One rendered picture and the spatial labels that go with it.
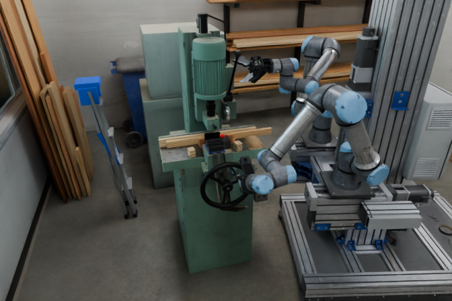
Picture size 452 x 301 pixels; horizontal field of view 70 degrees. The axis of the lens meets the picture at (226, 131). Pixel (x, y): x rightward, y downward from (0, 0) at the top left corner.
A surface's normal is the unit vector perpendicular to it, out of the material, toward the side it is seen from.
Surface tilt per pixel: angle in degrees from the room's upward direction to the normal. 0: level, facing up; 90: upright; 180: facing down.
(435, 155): 90
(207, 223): 90
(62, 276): 0
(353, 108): 83
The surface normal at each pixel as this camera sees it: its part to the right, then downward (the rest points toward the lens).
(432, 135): 0.03, 0.45
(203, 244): 0.26, 0.44
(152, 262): -0.02, -0.89
